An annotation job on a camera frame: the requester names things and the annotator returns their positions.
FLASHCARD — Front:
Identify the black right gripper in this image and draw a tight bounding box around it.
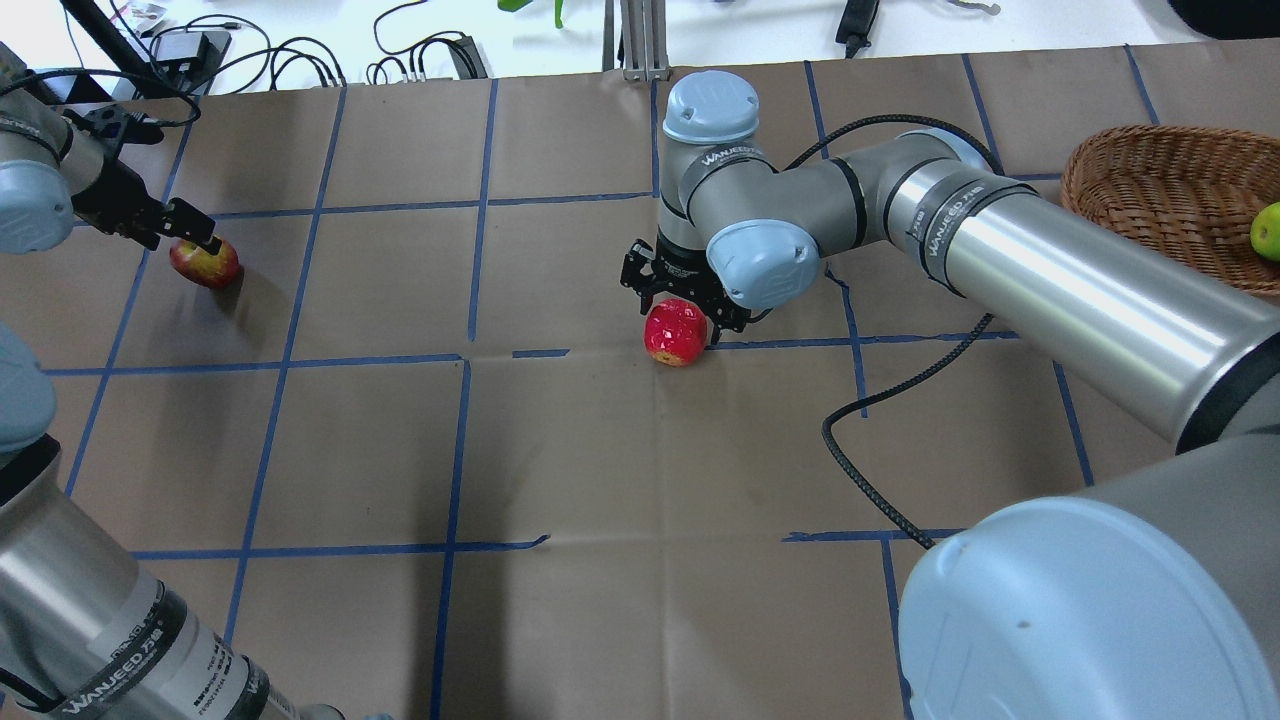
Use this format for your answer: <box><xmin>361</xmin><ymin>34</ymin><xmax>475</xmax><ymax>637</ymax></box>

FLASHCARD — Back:
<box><xmin>620</xmin><ymin>234</ymin><xmax>751</xmax><ymax>347</ymax></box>

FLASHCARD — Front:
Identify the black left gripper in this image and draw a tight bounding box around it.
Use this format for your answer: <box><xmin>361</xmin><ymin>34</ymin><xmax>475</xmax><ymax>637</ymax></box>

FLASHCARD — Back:
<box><xmin>70</xmin><ymin>158</ymin><xmax>223</xmax><ymax>256</ymax></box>

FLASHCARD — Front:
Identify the red yellow apple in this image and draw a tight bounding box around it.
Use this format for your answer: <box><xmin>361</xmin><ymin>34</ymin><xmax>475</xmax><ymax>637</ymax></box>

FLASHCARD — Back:
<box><xmin>168</xmin><ymin>240</ymin><xmax>242</xmax><ymax>290</ymax></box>

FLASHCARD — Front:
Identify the green apple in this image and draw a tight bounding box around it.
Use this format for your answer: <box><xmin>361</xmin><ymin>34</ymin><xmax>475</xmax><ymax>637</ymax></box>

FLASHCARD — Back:
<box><xmin>1249</xmin><ymin>202</ymin><xmax>1280</xmax><ymax>263</ymax></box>

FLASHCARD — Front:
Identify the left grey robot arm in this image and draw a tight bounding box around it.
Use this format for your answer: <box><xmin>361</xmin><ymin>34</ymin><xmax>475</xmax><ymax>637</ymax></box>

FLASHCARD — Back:
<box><xmin>1</xmin><ymin>49</ymin><xmax>338</xmax><ymax>719</ymax></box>

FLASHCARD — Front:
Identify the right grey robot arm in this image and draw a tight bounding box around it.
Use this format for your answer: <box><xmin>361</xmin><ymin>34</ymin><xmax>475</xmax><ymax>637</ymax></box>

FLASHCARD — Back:
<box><xmin>621</xmin><ymin>70</ymin><xmax>1277</xmax><ymax>719</ymax></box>

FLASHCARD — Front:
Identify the woven wicker basket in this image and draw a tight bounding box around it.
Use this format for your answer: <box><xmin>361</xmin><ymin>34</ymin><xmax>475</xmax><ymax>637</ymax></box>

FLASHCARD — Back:
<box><xmin>1061</xmin><ymin>124</ymin><xmax>1279</xmax><ymax>301</ymax></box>

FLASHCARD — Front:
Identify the black monitor stand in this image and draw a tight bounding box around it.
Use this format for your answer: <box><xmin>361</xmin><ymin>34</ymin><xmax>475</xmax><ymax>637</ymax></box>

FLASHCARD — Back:
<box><xmin>59</xmin><ymin>1</ymin><xmax>177</xmax><ymax>99</ymax></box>

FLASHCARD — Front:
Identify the black power adapter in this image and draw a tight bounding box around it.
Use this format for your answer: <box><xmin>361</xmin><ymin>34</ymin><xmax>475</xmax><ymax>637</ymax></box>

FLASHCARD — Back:
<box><xmin>150</xmin><ymin>29</ymin><xmax>232</xmax><ymax>77</ymax></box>

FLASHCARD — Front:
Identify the aluminium frame post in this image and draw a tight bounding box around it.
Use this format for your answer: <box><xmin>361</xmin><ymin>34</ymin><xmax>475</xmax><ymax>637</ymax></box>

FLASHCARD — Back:
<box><xmin>602</xmin><ymin>1</ymin><xmax>672</xmax><ymax>82</ymax></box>

